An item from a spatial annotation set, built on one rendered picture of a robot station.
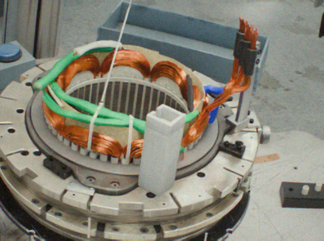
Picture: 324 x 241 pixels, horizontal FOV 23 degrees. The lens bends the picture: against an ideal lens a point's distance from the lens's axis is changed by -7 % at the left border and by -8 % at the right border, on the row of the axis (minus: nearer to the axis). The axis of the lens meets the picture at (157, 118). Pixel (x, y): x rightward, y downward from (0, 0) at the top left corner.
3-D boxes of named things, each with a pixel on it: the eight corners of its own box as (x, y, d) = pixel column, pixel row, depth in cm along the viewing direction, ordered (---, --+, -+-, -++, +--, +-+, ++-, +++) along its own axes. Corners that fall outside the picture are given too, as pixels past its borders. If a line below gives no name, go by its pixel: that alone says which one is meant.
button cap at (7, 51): (23, 55, 120) (24, 50, 119) (1, 62, 118) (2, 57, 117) (12, 44, 122) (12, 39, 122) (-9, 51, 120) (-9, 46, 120)
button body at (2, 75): (31, 191, 134) (36, 58, 120) (-2, 202, 130) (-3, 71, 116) (11, 168, 138) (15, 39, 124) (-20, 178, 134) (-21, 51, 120)
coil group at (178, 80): (184, 107, 101) (189, 77, 98) (144, 86, 103) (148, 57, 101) (193, 102, 102) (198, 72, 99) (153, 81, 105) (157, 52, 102)
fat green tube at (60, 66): (38, 100, 91) (40, 86, 90) (17, 86, 93) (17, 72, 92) (122, 55, 101) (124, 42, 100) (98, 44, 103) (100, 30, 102)
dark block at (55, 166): (50, 160, 90) (51, 151, 89) (73, 175, 88) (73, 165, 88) (42, 165, 89) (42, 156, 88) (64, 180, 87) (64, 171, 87)
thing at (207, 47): (241, 180, 144) (270, 37, 128) (227, 216, 135) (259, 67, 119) (104, 144, 148) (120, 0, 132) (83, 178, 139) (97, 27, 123)
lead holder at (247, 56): (249, 78, 91) (254, 51, 89) (219, 62, 93) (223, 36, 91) (266, 67, 93) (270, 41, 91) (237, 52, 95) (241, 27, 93)
